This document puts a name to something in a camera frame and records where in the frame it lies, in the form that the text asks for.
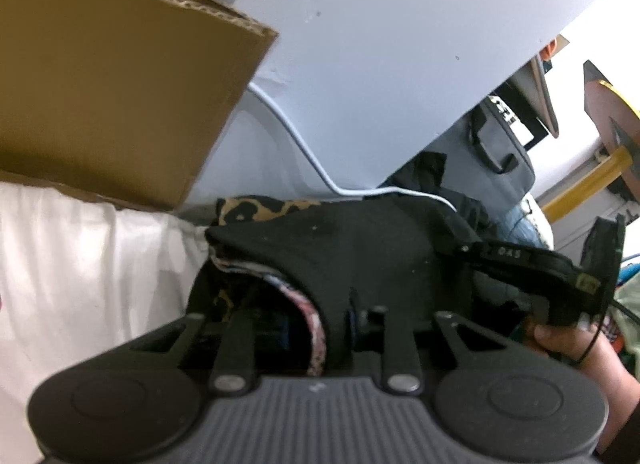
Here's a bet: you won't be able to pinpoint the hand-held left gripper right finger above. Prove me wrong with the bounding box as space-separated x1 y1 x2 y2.
347 306 511 393

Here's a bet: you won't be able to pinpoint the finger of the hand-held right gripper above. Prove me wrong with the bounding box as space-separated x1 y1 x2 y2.
435 216 578 287

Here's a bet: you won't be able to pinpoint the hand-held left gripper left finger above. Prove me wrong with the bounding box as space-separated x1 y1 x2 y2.
125 309 296 393

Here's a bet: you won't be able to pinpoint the black shorts with bear print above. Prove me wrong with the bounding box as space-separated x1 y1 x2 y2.
187 204 481 377

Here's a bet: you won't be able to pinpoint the person's right forearm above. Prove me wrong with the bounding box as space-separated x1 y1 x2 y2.
580 364 640 460

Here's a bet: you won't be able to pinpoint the black clothes pile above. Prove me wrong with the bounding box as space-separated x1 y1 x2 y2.
365 151 501 245

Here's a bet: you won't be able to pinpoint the person's right hand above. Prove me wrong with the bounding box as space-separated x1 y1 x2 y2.
522 324 628 387

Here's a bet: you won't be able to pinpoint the blue jeans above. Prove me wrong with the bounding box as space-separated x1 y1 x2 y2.
495 199 551 249

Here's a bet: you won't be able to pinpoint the green cloth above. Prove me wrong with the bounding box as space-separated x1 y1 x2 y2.
612 274 640 360

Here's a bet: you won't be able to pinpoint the yellow metal bar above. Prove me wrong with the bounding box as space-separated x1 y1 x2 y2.
541 144 636 221

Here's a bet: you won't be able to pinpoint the leopard print cloth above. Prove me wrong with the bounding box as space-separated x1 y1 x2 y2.
212 196 323 325

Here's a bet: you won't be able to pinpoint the round wooden board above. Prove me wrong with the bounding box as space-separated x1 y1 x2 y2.
582 60 640 157

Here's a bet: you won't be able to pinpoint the cream bear print bed sheet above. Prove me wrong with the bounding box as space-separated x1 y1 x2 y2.
0 181 211 464

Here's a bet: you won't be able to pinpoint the orange cloth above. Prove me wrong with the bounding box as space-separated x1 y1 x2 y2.
540 36 571 62

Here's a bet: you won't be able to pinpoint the folded brown cardboard sheet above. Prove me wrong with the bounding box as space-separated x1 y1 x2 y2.
0 0 278 212

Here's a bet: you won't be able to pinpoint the grey bag with black handles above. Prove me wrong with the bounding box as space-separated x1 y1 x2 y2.
422 98 538 205

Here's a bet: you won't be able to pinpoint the white cable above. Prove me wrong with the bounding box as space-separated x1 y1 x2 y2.
247 81 457 209

